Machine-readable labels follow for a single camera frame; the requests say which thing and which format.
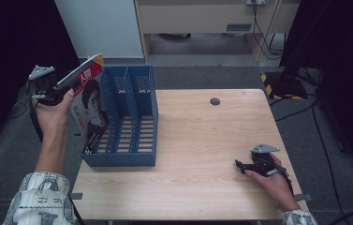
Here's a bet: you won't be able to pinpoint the red portrait cover magazine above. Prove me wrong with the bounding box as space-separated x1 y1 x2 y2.
56 53 111 155

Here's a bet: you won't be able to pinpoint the person's right hand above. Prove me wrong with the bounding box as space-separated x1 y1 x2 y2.
244 153 301 214

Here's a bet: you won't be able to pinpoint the grey desk label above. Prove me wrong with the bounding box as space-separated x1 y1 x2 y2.
226 22 253 33

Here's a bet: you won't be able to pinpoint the person's left hand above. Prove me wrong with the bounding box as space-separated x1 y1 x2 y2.
33 88 76 143

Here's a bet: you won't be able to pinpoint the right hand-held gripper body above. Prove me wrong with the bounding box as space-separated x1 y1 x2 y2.
244 142 288 178

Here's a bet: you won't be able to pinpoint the black stand base striped tape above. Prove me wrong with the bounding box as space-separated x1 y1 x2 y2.
260 68 309 101

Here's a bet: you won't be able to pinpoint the white power strip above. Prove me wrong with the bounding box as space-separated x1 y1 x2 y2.
245 0 271 7

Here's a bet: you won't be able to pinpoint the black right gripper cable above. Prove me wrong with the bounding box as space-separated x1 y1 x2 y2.
275 163 296 199

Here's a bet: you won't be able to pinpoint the blue plastic file rack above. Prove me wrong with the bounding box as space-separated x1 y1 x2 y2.
81 65 159 168

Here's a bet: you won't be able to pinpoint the white cabinet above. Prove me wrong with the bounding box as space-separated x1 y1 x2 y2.
54 0 145 60

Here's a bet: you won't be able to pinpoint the black floor cable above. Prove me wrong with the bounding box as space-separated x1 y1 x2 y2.
273 93 353 225

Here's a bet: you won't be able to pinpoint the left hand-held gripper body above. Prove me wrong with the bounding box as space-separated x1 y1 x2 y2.
26 65 67 107

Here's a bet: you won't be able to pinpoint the light wooden desk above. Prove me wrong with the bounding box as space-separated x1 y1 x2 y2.
134 0 302 64

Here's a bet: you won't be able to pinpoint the black power strip cables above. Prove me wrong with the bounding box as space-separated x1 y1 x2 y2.
251 2 286 61

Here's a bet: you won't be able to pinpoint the dark curtain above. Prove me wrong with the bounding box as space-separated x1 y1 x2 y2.
278 0 353 181
0 0 81 158

